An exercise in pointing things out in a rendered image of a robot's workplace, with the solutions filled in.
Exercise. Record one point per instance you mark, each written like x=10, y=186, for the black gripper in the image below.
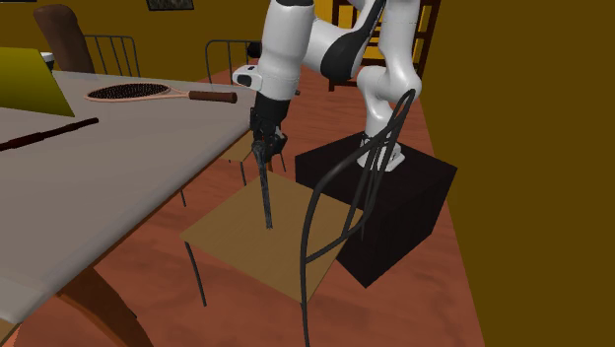
x=270, y=110

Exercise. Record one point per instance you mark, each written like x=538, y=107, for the long dark thin rod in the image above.
x=265, y=192

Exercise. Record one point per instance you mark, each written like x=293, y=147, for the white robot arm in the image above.
x=281, y=53

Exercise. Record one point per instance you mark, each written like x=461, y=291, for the black robot stand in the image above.
x=403, y=202

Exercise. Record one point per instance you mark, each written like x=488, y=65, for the grey top wooden table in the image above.
x=110, y=158

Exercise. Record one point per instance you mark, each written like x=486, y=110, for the dark reddish long stick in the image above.
x=43, y=136

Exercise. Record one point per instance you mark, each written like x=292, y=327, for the olive green flat box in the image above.
x=29, y=81

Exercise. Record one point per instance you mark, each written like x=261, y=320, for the pink frame tennis racket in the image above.
x=129, y=91

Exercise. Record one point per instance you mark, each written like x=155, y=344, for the dark framed wall picture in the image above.
x=169, y=4

